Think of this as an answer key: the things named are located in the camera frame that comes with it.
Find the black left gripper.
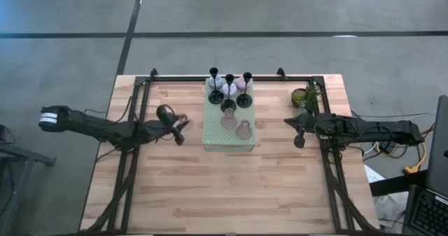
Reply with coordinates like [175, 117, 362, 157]
[145, 104, 190, 147]

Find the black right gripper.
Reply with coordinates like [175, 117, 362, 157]
[283, 101, 318, 150]

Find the black metal taper candlestick holder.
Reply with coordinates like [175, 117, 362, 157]
[220, 73, 237, 113]
[208, 67, 225, 105]
[236, 71, 253, 109]

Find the potted green succulent plant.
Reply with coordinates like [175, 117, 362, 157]
[290, 84, 322, 110]

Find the green perforated metal shelf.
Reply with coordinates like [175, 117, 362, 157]
[202, 76, 256, 152]

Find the black power adapter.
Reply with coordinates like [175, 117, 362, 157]
[377, 141, 397, 155]

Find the white plastic bag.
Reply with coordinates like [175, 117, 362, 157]
[363, 164, 410, 230]

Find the grey laptop computer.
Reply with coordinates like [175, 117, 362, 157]
[402, 95, 448, 236]

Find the black metal stand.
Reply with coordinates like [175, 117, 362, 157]
[0, 123, 57, 236]

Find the black metal table frame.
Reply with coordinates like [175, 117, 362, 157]
[80, 67, 377, 235]

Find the yellow cable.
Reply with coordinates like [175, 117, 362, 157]
[376, 132, 428, 176]

